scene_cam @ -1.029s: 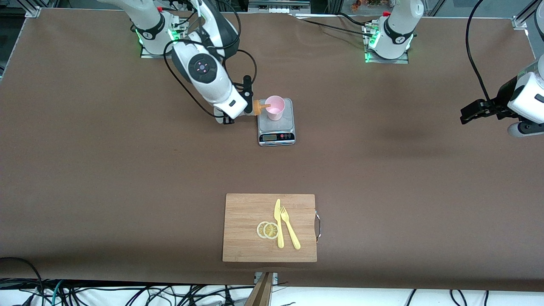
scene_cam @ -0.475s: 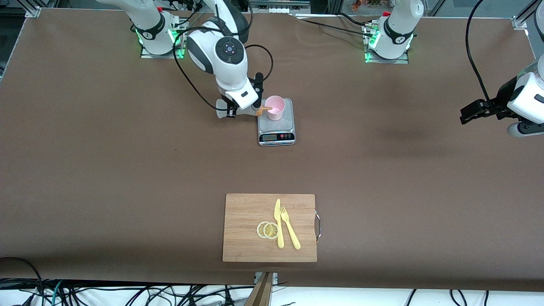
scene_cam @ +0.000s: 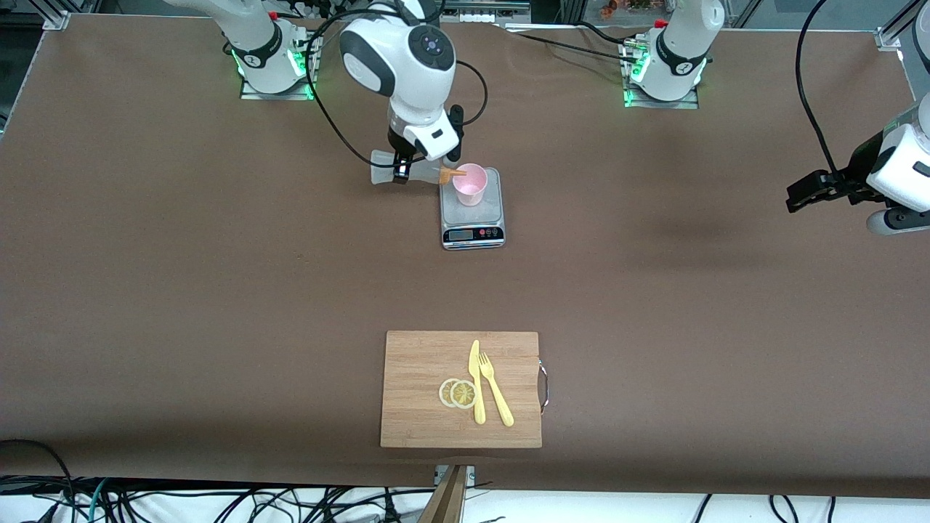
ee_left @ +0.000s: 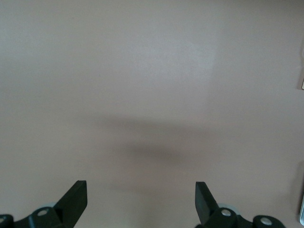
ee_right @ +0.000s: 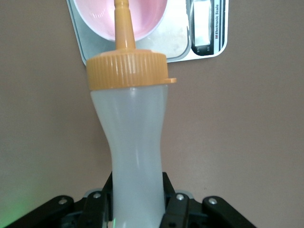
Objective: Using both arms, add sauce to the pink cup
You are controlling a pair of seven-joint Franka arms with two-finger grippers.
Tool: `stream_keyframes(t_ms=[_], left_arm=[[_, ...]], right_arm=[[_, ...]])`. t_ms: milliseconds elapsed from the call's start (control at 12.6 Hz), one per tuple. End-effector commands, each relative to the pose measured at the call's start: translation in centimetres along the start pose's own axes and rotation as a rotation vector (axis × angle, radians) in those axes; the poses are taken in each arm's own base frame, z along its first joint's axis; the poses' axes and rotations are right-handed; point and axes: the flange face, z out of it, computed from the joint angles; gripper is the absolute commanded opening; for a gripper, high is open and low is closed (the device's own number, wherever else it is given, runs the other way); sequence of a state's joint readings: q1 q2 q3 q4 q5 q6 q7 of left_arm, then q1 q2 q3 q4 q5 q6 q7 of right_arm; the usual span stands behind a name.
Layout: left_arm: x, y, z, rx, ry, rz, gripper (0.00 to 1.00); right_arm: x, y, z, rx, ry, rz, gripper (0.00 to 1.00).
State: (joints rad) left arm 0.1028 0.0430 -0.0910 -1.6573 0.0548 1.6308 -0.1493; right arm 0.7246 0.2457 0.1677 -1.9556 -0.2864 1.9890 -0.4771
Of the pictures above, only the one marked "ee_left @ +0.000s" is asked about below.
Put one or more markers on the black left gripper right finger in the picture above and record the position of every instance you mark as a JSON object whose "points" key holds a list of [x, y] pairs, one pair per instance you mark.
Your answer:
{"points": [[205, 206]]}

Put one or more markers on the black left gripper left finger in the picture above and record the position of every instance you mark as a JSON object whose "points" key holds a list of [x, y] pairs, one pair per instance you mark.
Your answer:
{"points": [[71, 204]]}

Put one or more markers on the wooden cutting board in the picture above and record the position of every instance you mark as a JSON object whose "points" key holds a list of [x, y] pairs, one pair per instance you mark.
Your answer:
{"points": [[302, 85]]}

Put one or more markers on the silver digital kitchen scale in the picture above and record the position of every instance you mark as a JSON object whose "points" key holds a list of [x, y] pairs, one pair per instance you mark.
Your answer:
{"points": [[302, 202]]}

